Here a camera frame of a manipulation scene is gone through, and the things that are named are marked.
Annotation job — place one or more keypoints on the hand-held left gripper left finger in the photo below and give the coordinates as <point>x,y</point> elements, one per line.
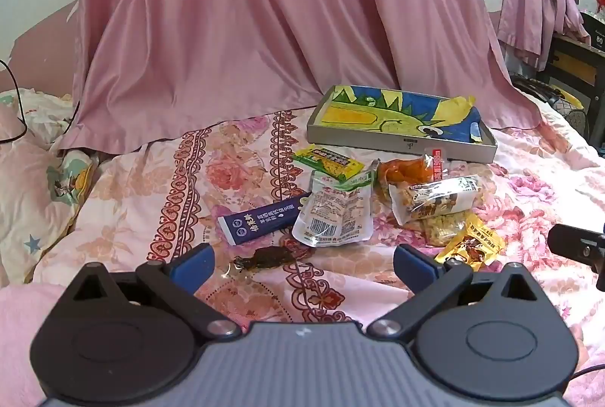
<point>194,266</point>

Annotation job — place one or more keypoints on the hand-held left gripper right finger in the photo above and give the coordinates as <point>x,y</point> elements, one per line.
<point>416,267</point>

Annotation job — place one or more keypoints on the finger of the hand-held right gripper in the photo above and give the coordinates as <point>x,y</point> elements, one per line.
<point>572,241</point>

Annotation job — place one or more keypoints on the clear cracker packet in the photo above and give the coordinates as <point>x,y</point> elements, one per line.
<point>442,231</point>

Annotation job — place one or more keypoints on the white nut bar packet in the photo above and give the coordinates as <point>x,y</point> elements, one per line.
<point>435,199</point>

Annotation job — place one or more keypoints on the dark brown snack packet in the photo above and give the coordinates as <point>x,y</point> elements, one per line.
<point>269,257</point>

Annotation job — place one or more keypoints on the dark blue sachet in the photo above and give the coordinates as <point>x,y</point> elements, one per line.
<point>255,220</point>

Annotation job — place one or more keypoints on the orange snack packet red label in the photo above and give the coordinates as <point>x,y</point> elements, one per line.
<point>401,173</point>

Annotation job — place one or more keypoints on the white green snack packet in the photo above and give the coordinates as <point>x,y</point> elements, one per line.
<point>331,213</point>

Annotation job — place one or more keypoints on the green yellow snack packet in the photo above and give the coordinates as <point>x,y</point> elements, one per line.
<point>328,161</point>

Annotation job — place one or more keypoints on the grey cardboard box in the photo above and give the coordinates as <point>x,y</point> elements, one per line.
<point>368,137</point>

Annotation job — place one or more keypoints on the pink floral bedsheet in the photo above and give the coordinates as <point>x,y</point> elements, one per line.
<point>165,199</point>

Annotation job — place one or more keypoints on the grey mesh pouch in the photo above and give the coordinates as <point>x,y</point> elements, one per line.
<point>574,116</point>

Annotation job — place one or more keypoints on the black bag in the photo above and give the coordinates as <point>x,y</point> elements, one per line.
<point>534,88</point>

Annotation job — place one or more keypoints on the blue yellow painted paper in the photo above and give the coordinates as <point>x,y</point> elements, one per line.
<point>378,104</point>

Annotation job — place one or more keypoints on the black desk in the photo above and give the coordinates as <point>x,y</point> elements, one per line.
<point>576,57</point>

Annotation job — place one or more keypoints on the pink fleece cloth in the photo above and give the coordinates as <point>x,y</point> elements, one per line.
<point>19,341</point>

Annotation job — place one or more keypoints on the large pink satin curtain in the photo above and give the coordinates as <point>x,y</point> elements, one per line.
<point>236,34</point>

